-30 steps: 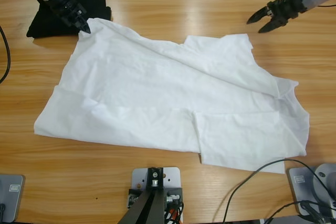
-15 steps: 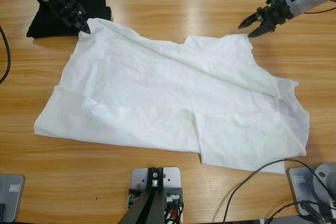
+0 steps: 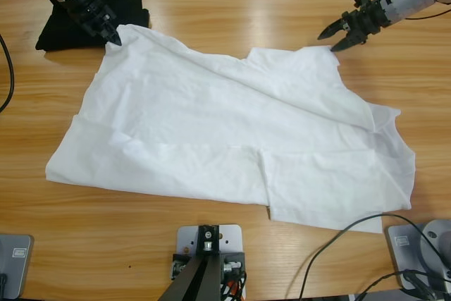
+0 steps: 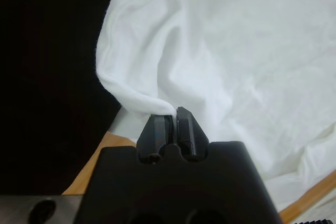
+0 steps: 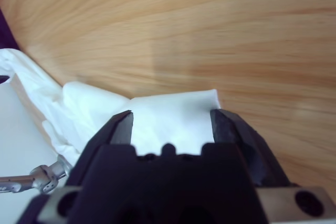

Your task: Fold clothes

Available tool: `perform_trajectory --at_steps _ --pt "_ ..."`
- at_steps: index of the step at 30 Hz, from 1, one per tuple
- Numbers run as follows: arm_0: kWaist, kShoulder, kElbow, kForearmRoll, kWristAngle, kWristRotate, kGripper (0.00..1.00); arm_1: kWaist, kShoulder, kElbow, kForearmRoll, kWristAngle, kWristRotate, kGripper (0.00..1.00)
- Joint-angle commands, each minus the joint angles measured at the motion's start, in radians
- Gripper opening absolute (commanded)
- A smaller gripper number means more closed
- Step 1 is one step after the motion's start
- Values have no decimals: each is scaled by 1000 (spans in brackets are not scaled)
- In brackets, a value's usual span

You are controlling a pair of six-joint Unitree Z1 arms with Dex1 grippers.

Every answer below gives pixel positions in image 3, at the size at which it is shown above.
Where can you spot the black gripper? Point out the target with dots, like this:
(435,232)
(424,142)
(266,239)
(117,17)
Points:
(370,20)
(86,12)

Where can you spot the white T-shirt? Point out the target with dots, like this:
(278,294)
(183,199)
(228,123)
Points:
(211,121)

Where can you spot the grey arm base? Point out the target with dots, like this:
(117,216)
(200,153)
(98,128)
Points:
(401,244)
(17,255)

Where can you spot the black folded garment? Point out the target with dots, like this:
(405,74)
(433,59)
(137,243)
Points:
(56,36)

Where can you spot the white mount plate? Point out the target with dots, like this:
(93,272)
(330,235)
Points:
(186,237)

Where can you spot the black post with brackets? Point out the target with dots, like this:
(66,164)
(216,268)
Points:
(197,276)

